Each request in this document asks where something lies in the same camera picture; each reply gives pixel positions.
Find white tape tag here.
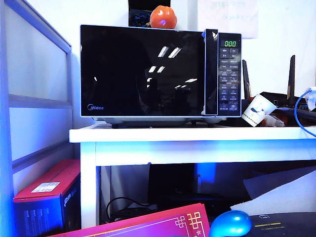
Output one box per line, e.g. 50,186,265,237
305,86,316,111

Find white paper cup blue print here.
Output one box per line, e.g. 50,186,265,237
241,93,277,128

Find white framed partition panel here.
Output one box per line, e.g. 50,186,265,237
0,0,74,237

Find shiny blue oval object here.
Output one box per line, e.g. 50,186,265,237
212,210,253,237

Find black Midea microwave oven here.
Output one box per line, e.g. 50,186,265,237
92,32,242,129

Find orange fruit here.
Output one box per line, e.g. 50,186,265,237
150,4,178,29

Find black box with blue contents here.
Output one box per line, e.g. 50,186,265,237
128,0,171,27

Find pink gift box gold pattern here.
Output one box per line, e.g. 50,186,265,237
46,202,210,237

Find black router with antennas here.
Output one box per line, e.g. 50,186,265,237
240,54,316,126

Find white table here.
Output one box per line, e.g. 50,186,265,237
69,123,316,229

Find red black cardboard box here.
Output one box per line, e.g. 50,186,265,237
13,159,81,237

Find white foam sheet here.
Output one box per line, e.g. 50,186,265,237
230,169,316,218

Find black box with gold print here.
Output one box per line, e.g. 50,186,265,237
246,212,316,237

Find black cable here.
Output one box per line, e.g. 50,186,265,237
106,197,158,222

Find red white packet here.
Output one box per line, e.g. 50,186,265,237
261,115,288,127

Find white paper sheet on wall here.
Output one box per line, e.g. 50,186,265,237
197,0,259,40

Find blue network cable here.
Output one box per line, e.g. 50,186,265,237
295,89,316,138

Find black glass microwave door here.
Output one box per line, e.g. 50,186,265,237
79,24,219,117

